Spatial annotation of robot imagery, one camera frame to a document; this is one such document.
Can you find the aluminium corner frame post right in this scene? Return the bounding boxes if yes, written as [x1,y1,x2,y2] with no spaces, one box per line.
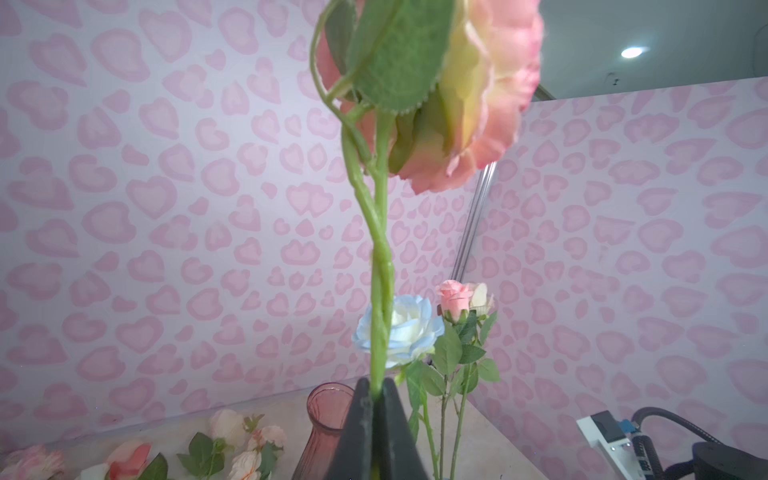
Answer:
[451,163,496,282]

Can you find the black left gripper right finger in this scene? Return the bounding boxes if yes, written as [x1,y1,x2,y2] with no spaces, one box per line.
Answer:
[377,378,428,480]

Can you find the dark red glass vase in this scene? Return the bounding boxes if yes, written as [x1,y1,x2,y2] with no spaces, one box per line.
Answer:
[292,382,354,480]

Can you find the light blue white rose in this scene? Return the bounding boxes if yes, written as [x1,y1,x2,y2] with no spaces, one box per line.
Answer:
[370,295,445,479]

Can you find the pink spray rose branch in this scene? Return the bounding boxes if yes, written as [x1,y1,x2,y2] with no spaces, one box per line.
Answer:
[227,415,287,480]

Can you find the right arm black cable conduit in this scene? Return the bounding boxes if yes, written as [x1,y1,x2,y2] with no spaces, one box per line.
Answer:
[629,406,724,480]

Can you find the pink peony flower stem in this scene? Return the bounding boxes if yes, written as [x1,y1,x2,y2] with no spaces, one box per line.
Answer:
[1,445,65,480]

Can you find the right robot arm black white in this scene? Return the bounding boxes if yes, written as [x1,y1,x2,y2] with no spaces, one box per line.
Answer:
[664,442,768,480]

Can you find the large peach pink rose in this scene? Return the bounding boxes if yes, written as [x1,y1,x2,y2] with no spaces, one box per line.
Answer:
[309,0,545,394]

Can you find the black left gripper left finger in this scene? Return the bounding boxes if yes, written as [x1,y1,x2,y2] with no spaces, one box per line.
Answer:
[325,378,375,480]

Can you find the large cream peach rose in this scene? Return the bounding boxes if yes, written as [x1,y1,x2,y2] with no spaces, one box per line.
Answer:
[177,409,247,479]

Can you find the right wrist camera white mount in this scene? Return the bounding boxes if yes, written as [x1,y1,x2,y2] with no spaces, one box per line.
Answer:
[576,410,645,480]

